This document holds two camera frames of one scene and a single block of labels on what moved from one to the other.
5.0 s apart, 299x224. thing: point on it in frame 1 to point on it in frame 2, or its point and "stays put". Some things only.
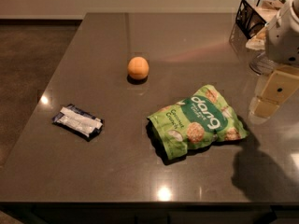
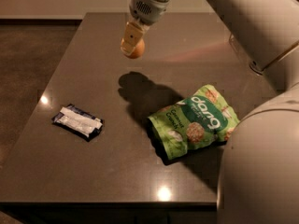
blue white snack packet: (78, 120) stays put
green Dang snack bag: (196, 122) stays put
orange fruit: (137, 67) to (137, 50)
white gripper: (282, 39) to (149, 10)
